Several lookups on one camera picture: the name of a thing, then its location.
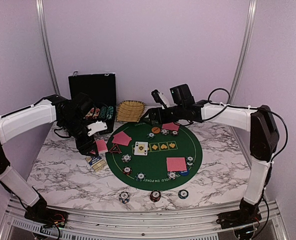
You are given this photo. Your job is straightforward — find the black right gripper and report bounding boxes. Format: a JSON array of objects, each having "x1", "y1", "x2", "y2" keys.
[{"x1": 140, "y1": 104, "x2": 184, "y2": 127}]

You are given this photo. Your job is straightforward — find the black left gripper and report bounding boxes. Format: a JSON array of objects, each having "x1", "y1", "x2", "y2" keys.
[{"x1": 60, "y1": 115, "x2": 98, "y2": 157}]

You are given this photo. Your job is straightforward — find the dealt cards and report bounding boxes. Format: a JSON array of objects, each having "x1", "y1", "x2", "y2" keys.
[
  {"x1": 166, "y1": 157, "x2": 187, "y2": 172},
  {"x1": 162, "y1": 122, "x2": 180, "y2": 131},
  {"x1": 112, "y1": 131, "x2": 132, "y2": 146}
]

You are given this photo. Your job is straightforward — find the red playing card deck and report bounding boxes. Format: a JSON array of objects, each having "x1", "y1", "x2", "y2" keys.
[{"x1": 95, "y1": 139, "x2": 108, "y2": 154}]

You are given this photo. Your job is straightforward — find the orange big blind button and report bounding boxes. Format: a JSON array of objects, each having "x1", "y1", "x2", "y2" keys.
[{"x1": 151, "y1": 127, "x2": 161, "y2": 134}]

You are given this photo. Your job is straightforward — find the triangular all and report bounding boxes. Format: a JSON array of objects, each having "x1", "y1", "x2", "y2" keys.
[{"x1": 109, "y1": 144, "x2": 122, "y2": 154}]

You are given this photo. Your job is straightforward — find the face up ace card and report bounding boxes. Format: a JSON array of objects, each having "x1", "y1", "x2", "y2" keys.
[{"x1": 134, "y1": 141, "x2": 148, "y2": 156}]

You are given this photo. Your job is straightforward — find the blue small blind button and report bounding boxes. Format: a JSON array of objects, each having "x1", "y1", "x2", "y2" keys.
[{"x1": 179, "y1": 170, "x2": 189, "y2": 176}]

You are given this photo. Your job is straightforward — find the blue beige chip stack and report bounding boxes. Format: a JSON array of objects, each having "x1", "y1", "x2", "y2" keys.
[{"x1": 119, "y1": 191, "x2": 130, "y2": 204}]

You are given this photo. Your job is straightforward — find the red black chip stack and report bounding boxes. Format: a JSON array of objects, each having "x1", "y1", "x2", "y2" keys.
[{"x1": 150, "y1": 190, "x2": 161, "y2": 202}]

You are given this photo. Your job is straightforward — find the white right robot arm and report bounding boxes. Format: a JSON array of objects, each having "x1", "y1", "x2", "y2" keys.
[{"x1": 140, "y1": 100, "x2": 280, "y2": 224}]

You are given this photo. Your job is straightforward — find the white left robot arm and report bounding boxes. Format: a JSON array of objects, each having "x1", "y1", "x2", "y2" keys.
[{"x1": 0, "y1": 93, "x2": 97, "y2": 223}]

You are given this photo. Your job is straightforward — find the blue texas holdem card box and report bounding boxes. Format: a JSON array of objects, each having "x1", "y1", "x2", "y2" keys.
[{"x1": 85, "y1": 156, "x2": 107, "y2": 172}]

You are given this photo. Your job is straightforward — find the card deck in case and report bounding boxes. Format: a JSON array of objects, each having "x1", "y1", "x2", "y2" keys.
[{"x1": 85, "y1": 108, "x2": 100, "y2": 119}]

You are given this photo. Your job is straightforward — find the green chip row in case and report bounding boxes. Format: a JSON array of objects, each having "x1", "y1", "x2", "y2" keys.
[{"x1": 98, "y1": 106, "x2": 107, "y2": 120}]

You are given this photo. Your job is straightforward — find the teal chip row in case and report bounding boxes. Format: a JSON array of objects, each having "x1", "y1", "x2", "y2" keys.
[{"x1": 106, "y1": 106, "x2": 114, "y2": 120}]

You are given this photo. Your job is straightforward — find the woven bamboo tray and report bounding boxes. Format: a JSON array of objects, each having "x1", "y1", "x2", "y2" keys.
[{"x1": 116, "y1": 100, "x2": 145, "y2": 123}]

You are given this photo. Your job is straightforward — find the round green poker mat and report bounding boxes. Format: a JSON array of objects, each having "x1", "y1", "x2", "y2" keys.
[{"x1": 106, "y1": 122, "x2": 203, "y2": 191}]

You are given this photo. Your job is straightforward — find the black poker chip case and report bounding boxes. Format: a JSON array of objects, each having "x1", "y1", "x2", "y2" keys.
[{"x1": 68, "y1": 73, "x2": 116, "y2": 135}]

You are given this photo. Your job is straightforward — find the green teal chip stack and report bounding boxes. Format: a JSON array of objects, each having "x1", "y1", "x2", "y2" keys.
[{"x1": 178, "y1": 189, "x2": 189, "y2": 199}]

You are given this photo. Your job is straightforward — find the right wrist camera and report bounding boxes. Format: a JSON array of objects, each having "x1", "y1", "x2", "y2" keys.
[{"x1": 151, "y1": 89, "x2": 170, "y2": 109}]

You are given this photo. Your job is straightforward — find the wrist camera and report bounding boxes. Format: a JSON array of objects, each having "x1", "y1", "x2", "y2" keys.
[
  {"x1": 87, "y1": 121, "x2": 107, "y2": 136},
  {"x1": 151, "y1": 89, "x2": 170, "y2": 109}
]

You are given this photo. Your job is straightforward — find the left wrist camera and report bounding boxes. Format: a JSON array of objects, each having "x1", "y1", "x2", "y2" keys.
[{"x1": 87, "y1": 121, "x2": 107, "y2": 136}]

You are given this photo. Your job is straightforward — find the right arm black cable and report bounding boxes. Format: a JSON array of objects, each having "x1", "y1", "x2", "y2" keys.
[{"x1": 202, "y1": 87, "x2": 288, "y2": 226}]

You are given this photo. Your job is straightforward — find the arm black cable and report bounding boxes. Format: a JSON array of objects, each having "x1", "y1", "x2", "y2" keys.
[
  {"x1": 202, "y1": 87, "x2": 288, "y2": 226},
  {"x1": 0, "y1": 96, "x2": 71, "y2": 138}
]

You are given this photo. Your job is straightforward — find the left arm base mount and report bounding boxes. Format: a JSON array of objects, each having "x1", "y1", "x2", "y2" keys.
[{"x1": 24, "y1": 208, "x2": 68, "y2": 228}]

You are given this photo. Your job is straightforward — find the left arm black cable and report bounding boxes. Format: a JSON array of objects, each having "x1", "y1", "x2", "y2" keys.
[{"x1": 0, "y1": 96, "x2": 71, "y2": 138}]

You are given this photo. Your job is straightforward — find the front aluminium rail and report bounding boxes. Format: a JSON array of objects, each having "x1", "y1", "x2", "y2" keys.
[{"x1": 0, "y1": 198, "x2": 290, "y2": 240}]

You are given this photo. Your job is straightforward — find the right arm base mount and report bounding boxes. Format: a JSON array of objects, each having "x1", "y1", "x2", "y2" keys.
[{"x1": 216, "y1": 209, "x2": 262, "y2": 229}]

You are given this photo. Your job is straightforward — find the right aluminium frame post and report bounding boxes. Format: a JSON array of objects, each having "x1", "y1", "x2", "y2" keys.
[{"x1": 227, "y1": 0, "x2": 258, "y2": 104}]

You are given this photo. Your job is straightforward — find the aluminium frame post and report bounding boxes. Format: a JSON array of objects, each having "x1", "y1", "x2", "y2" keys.
[
  {"x1": 227, "y1": 0, "x2": 258, "y2": 104},
  {"x1": 35, "y1": 0, "x2": 60, "y2": 95}
]

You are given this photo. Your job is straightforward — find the left aluminium frame post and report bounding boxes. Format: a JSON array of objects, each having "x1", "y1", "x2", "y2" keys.
[{"x1": 35, "y1": 0, "x2": 60, "y2": 95}]

